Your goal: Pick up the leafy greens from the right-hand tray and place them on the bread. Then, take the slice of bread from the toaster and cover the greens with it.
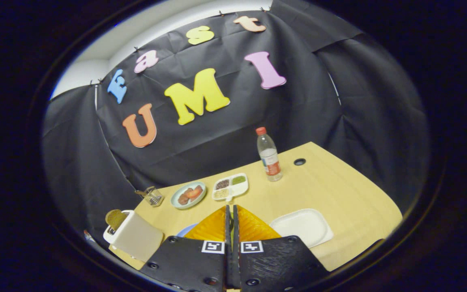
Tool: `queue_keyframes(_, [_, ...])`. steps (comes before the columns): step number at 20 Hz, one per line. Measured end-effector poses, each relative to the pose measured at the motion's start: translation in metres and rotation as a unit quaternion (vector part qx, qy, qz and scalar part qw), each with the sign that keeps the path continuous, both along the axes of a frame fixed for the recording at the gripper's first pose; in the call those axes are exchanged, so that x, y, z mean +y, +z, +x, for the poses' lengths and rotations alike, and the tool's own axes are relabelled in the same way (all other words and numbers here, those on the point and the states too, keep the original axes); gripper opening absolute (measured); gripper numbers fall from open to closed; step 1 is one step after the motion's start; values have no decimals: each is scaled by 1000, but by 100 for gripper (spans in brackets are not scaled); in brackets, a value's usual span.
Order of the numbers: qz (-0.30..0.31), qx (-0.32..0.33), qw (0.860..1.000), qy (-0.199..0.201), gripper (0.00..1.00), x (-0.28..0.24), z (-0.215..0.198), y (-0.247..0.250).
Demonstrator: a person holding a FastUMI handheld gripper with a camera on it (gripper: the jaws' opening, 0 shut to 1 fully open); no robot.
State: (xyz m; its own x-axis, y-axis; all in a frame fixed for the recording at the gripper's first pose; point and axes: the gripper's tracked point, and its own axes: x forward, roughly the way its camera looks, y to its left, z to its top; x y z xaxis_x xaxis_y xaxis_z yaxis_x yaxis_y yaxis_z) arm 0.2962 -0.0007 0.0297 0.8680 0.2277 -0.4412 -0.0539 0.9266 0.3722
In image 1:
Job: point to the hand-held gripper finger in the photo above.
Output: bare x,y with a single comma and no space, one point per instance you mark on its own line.
228,227
235,227

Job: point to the brown bread slice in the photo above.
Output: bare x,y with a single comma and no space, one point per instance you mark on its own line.
116,219

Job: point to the pale grains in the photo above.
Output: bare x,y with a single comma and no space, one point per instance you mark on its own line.
220,194

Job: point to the white divided tray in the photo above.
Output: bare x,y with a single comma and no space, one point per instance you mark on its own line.
239,190

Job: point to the blue plate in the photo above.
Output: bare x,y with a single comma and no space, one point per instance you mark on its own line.
187,231

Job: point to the dark seeds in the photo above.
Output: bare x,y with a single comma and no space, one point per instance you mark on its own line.
222,183

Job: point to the green seasoning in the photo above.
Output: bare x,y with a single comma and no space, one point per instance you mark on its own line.
238,179

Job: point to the brown meat piece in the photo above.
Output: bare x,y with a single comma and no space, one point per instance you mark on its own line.
183,199
199,188

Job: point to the orange-red meat slice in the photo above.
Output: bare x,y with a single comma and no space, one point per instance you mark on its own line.
193,192

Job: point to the pale green plate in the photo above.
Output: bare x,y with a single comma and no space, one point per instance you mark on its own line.
176,191

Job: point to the white rectangular plate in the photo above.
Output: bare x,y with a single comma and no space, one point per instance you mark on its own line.
300,227

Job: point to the clear bottle with red cap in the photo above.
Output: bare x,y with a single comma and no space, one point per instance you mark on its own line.
270,156

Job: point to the white toaster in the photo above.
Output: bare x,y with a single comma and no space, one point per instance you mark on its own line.
138,242

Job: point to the white and red object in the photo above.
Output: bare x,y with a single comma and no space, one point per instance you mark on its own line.
89,236

